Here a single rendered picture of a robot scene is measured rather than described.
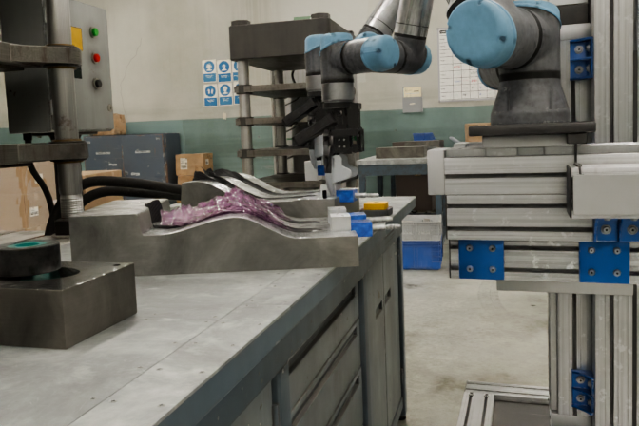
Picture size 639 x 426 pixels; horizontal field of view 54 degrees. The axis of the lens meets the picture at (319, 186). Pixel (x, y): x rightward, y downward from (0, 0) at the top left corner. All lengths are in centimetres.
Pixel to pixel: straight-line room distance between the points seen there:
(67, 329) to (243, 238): 41
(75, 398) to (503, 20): 87
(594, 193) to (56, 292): 84
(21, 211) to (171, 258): 416
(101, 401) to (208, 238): 53
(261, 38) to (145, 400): 517
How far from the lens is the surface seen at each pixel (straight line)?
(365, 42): 137
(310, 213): 142
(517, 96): 127
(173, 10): 908
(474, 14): 117
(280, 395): 103
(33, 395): 68
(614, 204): 116
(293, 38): 559
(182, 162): 847
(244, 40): 574
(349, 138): 142
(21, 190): 524
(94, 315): 84
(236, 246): 111
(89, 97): 211
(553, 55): 130
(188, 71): 888
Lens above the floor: 104
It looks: 5 degrees down
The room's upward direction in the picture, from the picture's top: 2 degrees counter-clockwise
